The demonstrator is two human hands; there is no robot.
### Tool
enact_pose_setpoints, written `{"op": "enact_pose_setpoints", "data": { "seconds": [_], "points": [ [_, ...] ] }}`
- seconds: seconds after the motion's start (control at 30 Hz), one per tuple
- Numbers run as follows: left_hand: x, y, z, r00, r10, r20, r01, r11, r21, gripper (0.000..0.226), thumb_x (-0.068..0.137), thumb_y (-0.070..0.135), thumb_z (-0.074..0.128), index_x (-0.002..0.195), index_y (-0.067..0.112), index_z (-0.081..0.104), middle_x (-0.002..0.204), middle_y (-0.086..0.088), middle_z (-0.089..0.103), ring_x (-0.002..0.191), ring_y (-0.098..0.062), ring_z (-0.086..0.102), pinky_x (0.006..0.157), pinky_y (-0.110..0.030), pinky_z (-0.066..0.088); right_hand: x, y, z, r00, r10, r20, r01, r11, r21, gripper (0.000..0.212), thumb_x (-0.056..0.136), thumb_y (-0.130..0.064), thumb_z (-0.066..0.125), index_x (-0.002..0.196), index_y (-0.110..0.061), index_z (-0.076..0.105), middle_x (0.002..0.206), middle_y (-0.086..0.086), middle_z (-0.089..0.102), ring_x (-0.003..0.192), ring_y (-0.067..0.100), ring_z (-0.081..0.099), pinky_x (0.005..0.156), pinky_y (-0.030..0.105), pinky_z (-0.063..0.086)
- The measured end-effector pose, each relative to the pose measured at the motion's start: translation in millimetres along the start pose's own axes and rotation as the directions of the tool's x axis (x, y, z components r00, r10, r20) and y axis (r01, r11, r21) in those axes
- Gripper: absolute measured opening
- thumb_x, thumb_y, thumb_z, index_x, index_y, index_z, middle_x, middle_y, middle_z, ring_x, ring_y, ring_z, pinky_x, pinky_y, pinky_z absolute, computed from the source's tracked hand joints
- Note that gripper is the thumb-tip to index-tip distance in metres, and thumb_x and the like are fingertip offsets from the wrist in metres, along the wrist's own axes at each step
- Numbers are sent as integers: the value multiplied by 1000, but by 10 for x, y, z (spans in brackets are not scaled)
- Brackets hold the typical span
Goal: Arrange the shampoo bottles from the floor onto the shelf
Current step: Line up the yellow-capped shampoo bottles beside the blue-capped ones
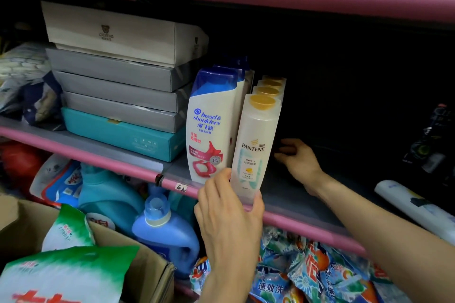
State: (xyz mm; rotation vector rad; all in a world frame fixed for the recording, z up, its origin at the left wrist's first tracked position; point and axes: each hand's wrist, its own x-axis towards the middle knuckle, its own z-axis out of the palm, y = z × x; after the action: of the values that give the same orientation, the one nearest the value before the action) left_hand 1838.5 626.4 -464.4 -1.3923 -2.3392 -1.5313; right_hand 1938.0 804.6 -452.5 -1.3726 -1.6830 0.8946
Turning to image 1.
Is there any blue white refill pouch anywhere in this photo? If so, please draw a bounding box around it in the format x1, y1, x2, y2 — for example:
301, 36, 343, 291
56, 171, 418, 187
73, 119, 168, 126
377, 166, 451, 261
29, 154, 83, 208

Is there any person's right hand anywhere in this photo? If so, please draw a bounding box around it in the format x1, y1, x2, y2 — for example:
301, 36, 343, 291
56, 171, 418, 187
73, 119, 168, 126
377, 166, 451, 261
274, 138, 326, 197

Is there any beige flat cardboard box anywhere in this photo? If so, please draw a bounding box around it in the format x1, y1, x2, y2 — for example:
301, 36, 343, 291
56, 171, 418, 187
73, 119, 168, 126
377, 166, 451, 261
41, 1, 209, 68

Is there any white blue-cap shampoo bottle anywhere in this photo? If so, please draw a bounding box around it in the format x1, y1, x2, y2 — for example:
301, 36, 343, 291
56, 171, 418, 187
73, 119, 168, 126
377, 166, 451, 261
186, 68, 239, 185
213, 63, 255, 168

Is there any red plastic bag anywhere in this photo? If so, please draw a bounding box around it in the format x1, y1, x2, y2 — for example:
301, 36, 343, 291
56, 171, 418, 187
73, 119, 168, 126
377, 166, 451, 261
0, 140, 47, 197

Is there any person's left forearm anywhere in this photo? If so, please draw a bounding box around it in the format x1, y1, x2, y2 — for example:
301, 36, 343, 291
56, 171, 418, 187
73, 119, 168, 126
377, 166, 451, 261
196, 271, 262, 303

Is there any teal detergent bottle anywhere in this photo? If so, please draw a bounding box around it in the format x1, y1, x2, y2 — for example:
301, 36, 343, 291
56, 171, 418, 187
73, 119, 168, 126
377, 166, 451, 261
77, 163, 145, 236

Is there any blue detergent bottle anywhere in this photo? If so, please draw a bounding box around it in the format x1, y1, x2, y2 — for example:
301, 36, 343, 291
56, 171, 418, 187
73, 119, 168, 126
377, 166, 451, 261
132, 194, 200, 279

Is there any large green white detergent bag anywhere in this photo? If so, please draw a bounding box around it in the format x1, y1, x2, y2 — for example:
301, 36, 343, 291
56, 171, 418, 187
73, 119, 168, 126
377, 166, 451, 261
0, 245, 140, 303

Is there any white tube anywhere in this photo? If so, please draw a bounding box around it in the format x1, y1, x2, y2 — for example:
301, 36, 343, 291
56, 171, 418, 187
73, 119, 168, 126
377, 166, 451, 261
374, 180, 455, 247

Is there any person's right forearm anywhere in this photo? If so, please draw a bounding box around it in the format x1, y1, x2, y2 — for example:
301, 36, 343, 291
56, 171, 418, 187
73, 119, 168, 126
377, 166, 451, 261
313, 173, 455, 303

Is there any teal flat box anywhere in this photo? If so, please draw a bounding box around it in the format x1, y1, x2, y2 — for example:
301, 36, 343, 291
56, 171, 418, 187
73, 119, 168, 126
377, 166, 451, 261
61, 107, 187, 163

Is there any small green white detergent bag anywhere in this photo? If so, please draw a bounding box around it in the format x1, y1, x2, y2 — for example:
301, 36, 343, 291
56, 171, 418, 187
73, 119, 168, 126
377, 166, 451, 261
41, 204, 96, 252

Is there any person's left hand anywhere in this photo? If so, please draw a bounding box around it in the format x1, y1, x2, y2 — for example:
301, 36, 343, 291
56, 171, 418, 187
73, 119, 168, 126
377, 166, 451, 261
194, 168, 265, 276

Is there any grey flat box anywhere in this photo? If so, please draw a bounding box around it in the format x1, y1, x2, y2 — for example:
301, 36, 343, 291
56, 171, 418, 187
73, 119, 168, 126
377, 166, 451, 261
53, 70, 192, 113
62, 90, 189, 134
46, 47, 194, 93

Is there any brown cardboard box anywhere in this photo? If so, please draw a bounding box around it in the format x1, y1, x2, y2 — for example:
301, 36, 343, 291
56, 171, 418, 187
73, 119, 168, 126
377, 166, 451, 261
0, 194, 176, 303

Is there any pile of colourful detergent packets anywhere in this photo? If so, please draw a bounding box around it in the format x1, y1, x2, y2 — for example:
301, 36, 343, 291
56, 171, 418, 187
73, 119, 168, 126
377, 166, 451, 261
189, 226, 414, 303

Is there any patterned fabric bag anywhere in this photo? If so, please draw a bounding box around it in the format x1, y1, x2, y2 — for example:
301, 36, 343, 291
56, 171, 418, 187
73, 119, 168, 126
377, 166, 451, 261
0, 42, 65, 130

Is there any dark spray bottle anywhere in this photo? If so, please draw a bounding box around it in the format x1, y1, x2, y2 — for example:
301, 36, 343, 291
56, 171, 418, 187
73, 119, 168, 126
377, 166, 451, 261
402, 103, 455, 187

